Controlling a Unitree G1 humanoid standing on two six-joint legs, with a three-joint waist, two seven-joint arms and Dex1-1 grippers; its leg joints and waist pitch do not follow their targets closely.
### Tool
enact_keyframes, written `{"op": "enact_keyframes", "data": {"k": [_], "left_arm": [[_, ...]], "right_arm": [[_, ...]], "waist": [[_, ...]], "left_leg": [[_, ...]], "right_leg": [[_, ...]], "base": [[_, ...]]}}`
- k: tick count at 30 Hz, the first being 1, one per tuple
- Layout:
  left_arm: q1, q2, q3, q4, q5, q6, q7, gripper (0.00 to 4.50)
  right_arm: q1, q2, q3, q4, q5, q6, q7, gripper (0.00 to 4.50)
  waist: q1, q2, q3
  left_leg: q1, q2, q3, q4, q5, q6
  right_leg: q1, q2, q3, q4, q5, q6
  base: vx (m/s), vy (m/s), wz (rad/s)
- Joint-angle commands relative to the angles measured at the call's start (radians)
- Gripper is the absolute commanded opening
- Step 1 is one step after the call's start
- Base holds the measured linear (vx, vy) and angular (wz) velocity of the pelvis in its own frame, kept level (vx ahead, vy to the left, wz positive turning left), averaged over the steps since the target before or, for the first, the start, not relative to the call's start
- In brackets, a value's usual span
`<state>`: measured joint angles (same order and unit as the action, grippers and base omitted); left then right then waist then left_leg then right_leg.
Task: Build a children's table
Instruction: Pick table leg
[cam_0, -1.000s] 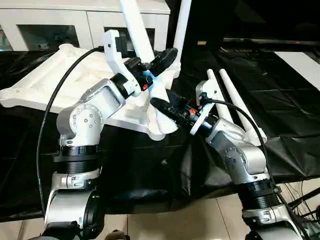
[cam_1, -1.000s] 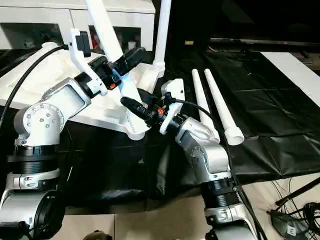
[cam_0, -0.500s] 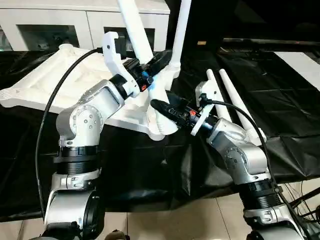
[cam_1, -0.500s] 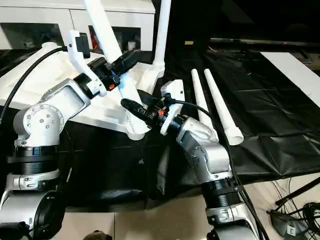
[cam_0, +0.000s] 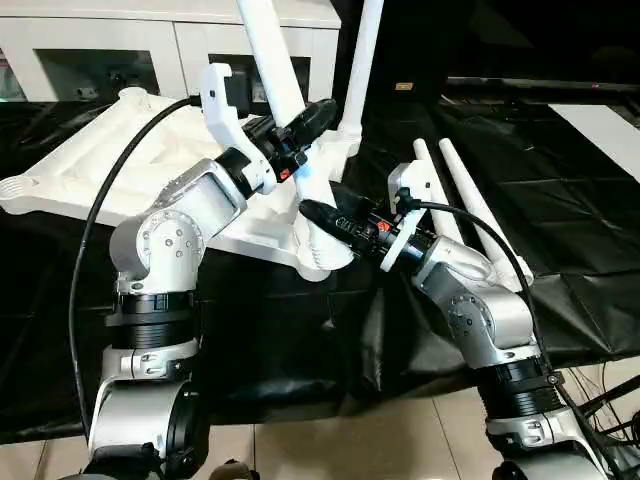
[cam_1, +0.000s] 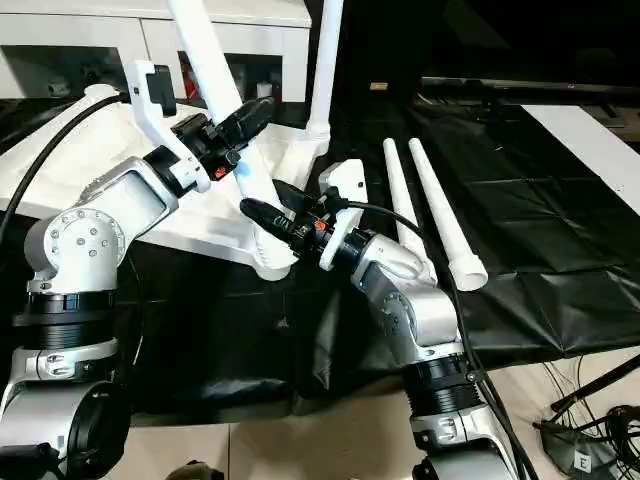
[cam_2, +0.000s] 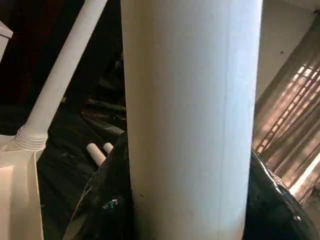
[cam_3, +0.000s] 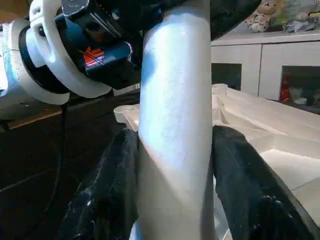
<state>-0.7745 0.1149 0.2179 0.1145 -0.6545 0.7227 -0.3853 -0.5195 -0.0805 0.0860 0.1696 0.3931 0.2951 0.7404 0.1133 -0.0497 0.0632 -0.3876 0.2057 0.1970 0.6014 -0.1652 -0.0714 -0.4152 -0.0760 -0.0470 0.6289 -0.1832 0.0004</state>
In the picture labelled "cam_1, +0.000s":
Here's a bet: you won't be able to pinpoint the white plastic table leg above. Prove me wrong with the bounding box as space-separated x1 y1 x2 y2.
381 138 439 282
407 138 488 293
166 0 295 274
306 0 347 142

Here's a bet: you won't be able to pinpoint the white plastic table top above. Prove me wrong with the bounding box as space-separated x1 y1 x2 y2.
0 83 332 282

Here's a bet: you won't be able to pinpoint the white glass-door cabinet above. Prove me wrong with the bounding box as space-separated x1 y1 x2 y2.
0 0 314 104

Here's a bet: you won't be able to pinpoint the black work surface mat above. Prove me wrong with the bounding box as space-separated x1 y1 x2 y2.
0 97 640 416

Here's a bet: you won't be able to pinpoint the black metal bar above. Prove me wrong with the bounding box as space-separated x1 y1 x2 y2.
419 76 640 97

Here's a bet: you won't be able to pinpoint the white flat board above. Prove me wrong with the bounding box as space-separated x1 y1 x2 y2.
519 103 640 207

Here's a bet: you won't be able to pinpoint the black tripod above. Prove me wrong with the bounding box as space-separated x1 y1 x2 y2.
531 356 640 432

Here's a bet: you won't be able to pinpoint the dark grey tripod base bag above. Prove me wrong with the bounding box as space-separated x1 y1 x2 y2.
541 418 620 475

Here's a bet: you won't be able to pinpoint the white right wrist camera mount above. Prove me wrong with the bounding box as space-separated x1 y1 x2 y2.
318 159 367 272

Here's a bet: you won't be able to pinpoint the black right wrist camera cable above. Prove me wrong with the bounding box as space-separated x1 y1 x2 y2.
326 196 537 480

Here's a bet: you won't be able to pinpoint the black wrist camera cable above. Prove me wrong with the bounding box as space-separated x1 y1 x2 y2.
0 93 127 252
326 196 537 480

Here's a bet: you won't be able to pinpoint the black left wrist camera cable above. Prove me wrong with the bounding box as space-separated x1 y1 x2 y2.
0 93 127 252

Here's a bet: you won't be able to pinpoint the black floor cables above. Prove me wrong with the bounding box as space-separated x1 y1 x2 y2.
541 353 640 480

